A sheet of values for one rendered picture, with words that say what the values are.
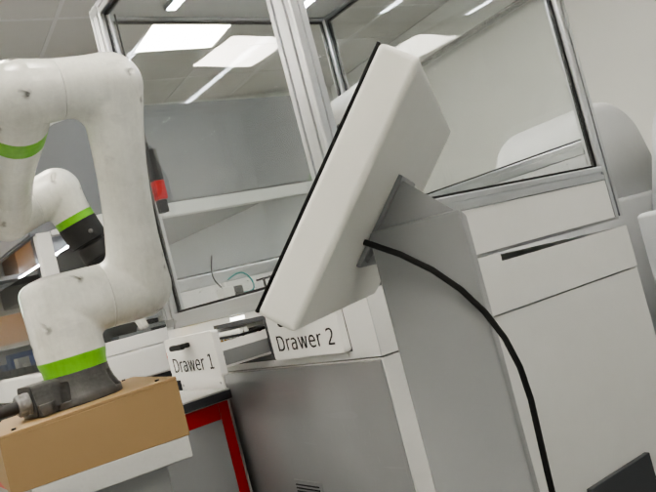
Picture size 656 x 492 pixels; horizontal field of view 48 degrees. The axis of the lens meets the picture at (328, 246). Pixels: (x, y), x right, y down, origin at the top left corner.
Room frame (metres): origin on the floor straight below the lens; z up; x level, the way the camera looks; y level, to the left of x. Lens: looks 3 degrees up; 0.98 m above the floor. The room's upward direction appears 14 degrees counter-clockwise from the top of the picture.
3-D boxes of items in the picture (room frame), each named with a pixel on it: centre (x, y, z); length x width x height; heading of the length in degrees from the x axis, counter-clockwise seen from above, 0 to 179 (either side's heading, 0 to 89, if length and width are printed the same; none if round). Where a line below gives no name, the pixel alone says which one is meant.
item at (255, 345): (1.96, 0.22, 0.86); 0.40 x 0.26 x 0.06; 126
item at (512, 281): (2.17, -0.13, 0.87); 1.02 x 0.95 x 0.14; 36
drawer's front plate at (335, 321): (1.67, 0.10, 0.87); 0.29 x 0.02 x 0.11; 36
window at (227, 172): (1.90, 0.24, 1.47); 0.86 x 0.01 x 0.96; 36
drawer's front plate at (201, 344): (1.84, 0.39, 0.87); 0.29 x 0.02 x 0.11; 36
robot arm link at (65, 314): (1.43, 0.52, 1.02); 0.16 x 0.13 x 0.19; 122
